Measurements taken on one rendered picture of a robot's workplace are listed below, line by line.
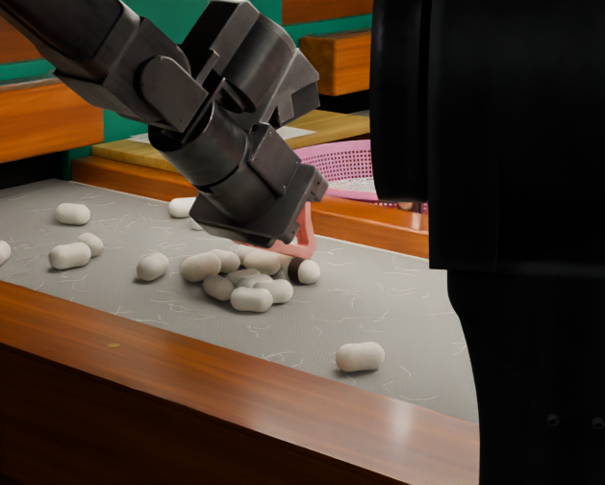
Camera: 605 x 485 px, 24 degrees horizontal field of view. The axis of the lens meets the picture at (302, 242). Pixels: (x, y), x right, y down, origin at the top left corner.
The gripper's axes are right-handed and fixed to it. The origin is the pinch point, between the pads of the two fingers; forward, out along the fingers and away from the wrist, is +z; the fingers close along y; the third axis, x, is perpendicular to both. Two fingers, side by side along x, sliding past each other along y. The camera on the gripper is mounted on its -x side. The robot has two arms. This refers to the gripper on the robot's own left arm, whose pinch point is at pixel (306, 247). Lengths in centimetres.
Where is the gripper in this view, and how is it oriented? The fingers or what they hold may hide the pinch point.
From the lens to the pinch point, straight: 117.4
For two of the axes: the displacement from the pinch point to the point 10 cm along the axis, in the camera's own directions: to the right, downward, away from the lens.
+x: -4.3, 8.5, -2.9
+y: -7.7, -1.8, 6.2
